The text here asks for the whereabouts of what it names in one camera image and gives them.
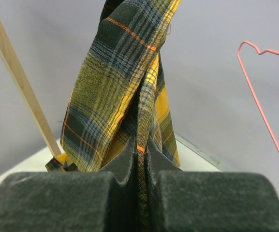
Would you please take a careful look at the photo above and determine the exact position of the yellow plaid shirt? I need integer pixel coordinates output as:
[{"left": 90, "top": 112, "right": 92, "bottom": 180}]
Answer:
[{"left": 46, "top": 0, "right": 180, "bottom": 232}]

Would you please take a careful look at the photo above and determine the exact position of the pink wire hanger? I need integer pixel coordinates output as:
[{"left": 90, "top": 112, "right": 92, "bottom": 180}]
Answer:
[{"left": 236, "top": 41, "right": 279, "bottom": 184}]

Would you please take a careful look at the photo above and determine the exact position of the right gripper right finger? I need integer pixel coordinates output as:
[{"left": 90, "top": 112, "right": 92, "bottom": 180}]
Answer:
[{"left": 146, "top": 139, "right": 279, "bottom": 232}]

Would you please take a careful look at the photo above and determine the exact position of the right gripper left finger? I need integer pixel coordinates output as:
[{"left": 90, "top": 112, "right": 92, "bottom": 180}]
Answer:
[{"left": 0, "top": 137, "right": 137, "bottom": 232}]

